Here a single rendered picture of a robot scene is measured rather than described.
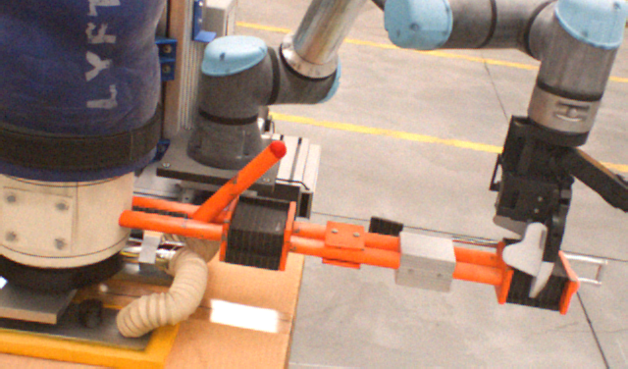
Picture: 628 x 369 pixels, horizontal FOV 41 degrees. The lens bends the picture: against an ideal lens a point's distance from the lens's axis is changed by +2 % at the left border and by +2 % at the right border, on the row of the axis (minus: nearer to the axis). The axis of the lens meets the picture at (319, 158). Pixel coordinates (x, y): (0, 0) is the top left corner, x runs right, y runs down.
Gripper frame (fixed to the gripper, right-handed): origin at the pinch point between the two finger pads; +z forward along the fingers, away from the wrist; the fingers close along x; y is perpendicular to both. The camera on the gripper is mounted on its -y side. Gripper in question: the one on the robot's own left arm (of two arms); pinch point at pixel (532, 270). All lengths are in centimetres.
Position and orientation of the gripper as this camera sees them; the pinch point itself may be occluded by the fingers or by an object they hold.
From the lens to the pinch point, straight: 110.4
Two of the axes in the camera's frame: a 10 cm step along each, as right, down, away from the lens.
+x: -0.6, 4.1, -9.1
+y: -9.9, -1.6, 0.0
